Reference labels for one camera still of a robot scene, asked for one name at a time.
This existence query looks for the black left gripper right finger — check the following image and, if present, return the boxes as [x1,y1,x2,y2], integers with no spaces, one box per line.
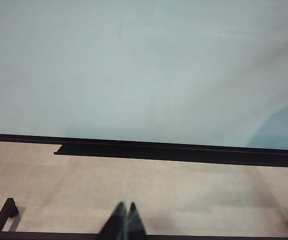
[127,201,149,240]

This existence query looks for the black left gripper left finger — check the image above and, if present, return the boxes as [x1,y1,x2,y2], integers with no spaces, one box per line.
[102,201,129,240]

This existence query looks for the black whiteboard pen tray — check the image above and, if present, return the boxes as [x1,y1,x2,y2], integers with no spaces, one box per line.
[53,143,288,169]

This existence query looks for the black metal stand frame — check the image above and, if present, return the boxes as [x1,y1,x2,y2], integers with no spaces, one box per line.
[0,197,288,240]

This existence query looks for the white glass whiteboard black frame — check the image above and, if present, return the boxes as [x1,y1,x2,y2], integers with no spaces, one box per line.
[0,0,288,153]

